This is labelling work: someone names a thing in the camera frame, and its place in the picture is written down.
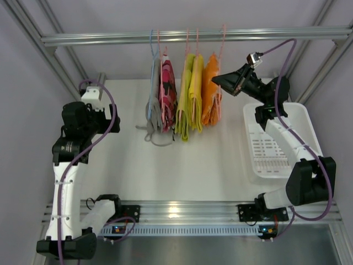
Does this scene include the slotted grey cable duct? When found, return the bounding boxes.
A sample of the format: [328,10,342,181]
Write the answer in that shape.
[100,225,267,237]

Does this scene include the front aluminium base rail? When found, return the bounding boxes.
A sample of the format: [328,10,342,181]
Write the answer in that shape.
[41,200,342,225]

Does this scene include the grey trousers with drawstring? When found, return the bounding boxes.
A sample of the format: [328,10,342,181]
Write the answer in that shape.
[135,58,172,147]

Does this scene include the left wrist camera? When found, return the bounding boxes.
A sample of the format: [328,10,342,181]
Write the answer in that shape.
[81,86,103,111]

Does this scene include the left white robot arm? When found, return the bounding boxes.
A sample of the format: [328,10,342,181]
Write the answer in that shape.
[36,102,122,263]

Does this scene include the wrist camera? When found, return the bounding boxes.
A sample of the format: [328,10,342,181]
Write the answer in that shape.
[247,52,263,69]
[81,86,103,111]

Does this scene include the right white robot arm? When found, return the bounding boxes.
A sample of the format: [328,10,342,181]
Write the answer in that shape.
[211,63,336,221]

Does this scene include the blue hanger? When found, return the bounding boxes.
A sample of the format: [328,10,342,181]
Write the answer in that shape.
[147,29,160,121]

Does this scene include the pink hanger of orange trousers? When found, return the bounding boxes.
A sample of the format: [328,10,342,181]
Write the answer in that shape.
[216,24,226,121]

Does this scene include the yellow-green trousers left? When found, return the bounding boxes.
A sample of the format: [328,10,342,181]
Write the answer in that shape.
[174,53,195,142]

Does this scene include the orange trousers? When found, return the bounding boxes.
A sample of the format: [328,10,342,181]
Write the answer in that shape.
[201,53,222,126]

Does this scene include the pink camouflage trousers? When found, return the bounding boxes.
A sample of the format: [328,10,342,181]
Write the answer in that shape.
[159,55,178,133]

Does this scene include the aluminium hanging rail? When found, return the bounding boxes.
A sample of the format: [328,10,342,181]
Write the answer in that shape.
[41,26,352,47]

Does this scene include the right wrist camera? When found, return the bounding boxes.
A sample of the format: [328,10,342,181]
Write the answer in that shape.
[247,52,263,69]

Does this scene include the white plastic basket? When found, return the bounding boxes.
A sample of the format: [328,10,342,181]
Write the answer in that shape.
[243,103,322,183]

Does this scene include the yellow trousers right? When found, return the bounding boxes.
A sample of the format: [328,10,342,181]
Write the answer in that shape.
[188,54,204,133]

